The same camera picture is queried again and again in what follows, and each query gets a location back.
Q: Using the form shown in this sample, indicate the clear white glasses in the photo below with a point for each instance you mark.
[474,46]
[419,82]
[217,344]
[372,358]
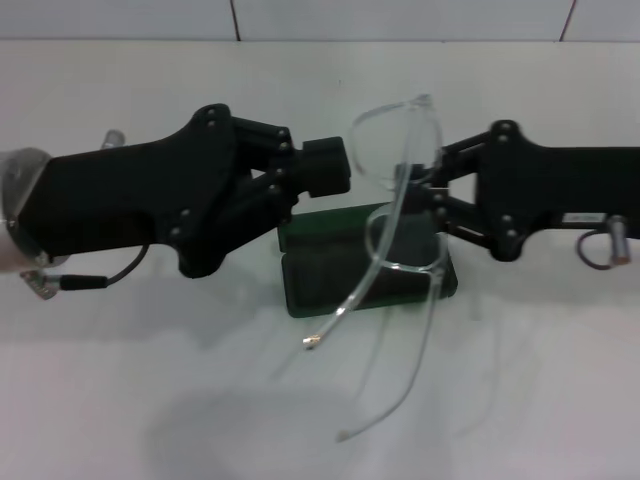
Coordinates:
[400,210]

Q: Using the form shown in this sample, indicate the gripper silver connector stub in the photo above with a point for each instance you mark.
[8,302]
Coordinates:
[114,138]
[620,240]

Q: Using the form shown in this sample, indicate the left gripper silver connector stub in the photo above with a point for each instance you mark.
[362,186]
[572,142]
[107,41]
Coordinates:
[114,138]

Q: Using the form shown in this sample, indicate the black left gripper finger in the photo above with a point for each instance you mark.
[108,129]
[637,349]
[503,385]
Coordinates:
[325,155]
[327,184]

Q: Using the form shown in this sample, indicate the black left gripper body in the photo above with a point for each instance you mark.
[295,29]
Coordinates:
[125,200]

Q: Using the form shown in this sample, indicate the green glasses case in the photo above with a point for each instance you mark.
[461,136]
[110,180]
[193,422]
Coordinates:
[320,280]

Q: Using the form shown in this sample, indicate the right gripper silver connector stub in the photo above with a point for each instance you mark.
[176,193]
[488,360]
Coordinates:
[620,240]

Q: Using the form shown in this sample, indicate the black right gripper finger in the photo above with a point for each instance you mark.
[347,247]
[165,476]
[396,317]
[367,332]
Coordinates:
[457,212]
[460,155]

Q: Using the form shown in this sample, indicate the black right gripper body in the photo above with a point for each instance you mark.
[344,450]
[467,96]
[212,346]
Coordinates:
[560,185]

